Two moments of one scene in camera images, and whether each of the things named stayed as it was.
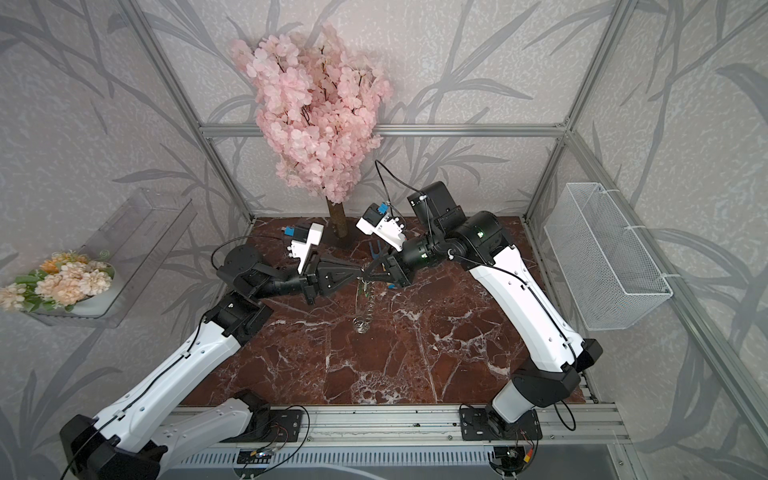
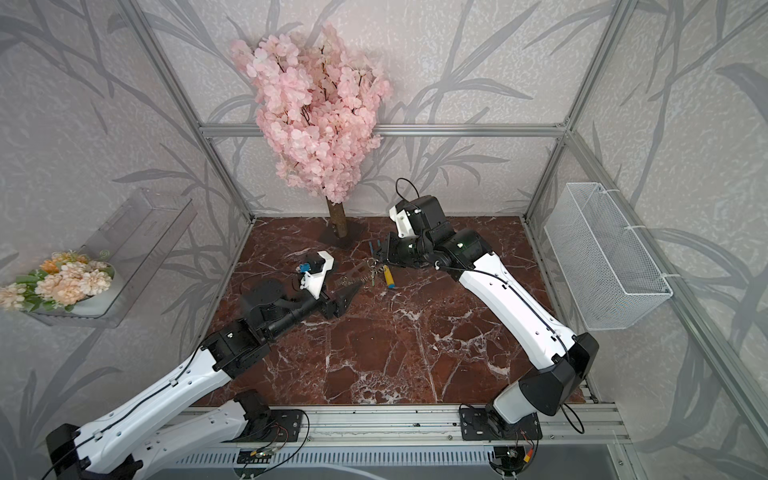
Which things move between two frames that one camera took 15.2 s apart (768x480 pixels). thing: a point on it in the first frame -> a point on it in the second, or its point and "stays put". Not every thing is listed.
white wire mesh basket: [612, 275] stays put
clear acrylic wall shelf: [137, 241] stays put
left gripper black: [313, 280] -> [337, 306]
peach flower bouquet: [61, 281] stays put
